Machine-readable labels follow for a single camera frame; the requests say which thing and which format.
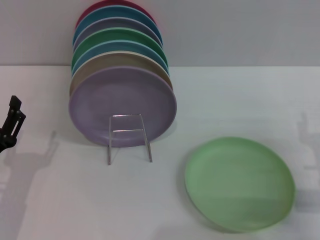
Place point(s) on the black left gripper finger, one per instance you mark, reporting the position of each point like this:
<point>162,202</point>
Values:
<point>13,120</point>

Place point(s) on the light green plate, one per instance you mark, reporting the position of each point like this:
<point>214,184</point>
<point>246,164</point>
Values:
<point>237,185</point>

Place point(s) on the lilac plate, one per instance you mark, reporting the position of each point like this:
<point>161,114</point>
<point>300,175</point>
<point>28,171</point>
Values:
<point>120,95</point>

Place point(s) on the beige plate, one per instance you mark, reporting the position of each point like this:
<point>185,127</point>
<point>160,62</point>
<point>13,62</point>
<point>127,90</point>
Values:
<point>117,58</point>

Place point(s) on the light blue plate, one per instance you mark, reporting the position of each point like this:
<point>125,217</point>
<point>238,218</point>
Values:
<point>117,46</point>

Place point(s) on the dark green plate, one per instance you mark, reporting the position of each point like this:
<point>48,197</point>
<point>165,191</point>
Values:
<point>117,33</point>

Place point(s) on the grey purple plate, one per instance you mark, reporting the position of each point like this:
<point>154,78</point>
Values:
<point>117,23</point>

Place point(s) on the teal blue plate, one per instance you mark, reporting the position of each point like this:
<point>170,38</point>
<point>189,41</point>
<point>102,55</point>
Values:
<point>117,12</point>

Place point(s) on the crimson red plate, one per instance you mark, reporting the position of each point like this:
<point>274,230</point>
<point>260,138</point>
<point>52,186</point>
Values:
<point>117,2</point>

